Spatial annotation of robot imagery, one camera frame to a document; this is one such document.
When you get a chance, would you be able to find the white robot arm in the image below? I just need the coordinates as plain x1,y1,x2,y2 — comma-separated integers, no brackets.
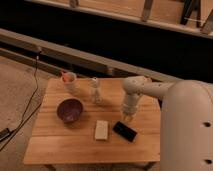
122,76,213,171

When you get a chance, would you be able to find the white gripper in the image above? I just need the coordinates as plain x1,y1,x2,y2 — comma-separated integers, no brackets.
122,94,140,121

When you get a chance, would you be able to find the black eraser block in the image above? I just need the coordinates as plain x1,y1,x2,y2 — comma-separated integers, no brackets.
113,121,137,142

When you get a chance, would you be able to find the black cable on floor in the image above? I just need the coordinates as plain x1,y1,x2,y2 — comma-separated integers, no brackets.
0,49,43,152

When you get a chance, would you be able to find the small wooden table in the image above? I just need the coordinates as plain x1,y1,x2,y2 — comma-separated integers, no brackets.
23,78,160,165

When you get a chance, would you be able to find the purple ceramic bowl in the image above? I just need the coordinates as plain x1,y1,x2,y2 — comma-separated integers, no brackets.
57,99,83,124

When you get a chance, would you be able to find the black device on floor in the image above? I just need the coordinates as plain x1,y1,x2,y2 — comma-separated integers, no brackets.
0,128,11,143

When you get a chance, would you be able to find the white foam sponge block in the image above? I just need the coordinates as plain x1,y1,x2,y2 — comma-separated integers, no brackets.
95,120,108,140

